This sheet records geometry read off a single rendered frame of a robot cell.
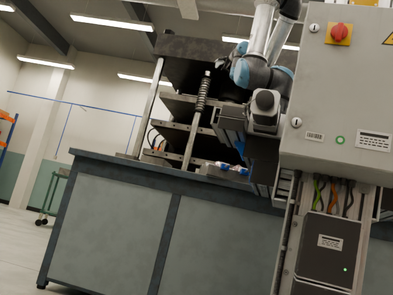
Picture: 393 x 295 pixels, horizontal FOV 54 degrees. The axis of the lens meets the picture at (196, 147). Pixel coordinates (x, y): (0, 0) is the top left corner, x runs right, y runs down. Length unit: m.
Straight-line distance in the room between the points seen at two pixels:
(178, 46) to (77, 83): 7.55
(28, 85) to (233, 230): 9.71
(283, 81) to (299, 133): 0.65
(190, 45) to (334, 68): 2.21
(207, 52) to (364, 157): 2.28
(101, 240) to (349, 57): 1.61
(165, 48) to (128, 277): 1.89
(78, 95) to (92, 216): 8.38
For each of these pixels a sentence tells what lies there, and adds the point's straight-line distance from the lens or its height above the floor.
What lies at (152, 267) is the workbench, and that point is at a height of 0.27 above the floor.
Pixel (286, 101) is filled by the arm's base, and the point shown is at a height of 1.12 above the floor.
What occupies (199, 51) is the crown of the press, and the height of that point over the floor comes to 1.88.
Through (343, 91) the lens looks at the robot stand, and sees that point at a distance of 1.13.
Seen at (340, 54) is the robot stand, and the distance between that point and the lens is 1.17.
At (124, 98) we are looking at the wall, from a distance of 10.01.
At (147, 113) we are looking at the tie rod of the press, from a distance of 3.14.
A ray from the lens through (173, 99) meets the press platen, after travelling 3.23.
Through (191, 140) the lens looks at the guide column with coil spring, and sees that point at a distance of 3.00.
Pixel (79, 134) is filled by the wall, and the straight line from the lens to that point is 10.14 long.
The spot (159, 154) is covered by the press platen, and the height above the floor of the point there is 1.01.
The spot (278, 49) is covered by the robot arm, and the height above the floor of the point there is 1.43.
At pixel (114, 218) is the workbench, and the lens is 2.23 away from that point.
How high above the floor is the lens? 0.52
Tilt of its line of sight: 12 degrees up
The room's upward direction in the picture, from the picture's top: 14 degrees clockwise
